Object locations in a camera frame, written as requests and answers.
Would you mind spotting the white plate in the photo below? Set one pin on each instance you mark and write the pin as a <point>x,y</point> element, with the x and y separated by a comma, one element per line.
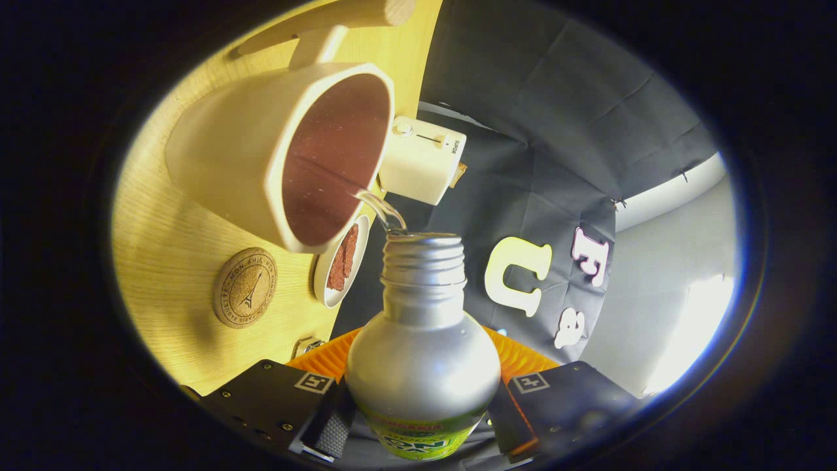
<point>324,291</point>

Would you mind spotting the red meat slice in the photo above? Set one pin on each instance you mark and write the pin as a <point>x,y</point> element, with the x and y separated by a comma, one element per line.
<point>351,252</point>
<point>336,275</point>

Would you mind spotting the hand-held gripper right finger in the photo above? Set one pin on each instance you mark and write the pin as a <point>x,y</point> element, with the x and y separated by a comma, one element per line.
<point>507,418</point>

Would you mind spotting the wooden table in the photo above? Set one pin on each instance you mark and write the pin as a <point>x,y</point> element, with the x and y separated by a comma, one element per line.
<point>170,261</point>

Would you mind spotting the silver bottle with green label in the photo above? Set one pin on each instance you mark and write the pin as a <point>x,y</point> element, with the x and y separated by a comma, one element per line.
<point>422,366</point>

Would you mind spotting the clear juice stream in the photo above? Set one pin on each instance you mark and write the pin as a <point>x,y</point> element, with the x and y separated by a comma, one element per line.
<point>386,210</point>

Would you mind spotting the round cork coaster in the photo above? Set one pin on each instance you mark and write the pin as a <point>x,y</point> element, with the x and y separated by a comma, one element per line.
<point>245,288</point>

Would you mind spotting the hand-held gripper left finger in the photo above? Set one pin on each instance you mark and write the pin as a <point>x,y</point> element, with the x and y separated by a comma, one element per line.
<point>330,428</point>

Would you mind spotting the cream toaster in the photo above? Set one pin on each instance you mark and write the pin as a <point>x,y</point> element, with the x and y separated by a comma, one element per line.
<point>418,163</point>

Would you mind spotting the toast slice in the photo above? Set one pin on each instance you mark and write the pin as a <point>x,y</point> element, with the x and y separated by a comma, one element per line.
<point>459,175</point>

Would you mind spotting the black backdrop cloth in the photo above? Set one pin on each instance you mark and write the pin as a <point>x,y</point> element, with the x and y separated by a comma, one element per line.
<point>536,131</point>

